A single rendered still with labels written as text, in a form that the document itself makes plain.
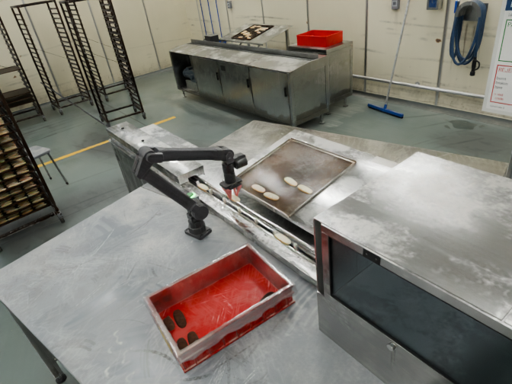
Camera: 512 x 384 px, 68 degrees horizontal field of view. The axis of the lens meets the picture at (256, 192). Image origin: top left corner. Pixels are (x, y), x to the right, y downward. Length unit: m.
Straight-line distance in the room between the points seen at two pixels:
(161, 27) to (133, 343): 8.29
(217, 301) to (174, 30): 8.32
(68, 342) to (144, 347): 0.31
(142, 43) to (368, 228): 8.40
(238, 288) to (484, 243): 0.92
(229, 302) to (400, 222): 0.76
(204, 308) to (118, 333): 0.33
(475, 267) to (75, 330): 1.38
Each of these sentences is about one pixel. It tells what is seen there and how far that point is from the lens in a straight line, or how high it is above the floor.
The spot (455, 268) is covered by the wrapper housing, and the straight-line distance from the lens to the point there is 0.97.
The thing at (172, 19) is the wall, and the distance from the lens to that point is 9.45.
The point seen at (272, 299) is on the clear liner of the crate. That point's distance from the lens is 1.40.
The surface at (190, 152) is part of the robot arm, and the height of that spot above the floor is 1.26.
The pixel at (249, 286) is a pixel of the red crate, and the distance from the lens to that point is 1.59.
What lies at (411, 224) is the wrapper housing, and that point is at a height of 1.30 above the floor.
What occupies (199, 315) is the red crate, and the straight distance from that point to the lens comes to 1.53.
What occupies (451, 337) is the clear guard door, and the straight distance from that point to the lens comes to 1.00.
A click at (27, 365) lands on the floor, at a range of 2.94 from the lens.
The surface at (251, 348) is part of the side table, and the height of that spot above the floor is 0.82.
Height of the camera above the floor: 1.95
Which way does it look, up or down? 31 degrees down
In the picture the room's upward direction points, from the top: 9 degrees counter-clockwise
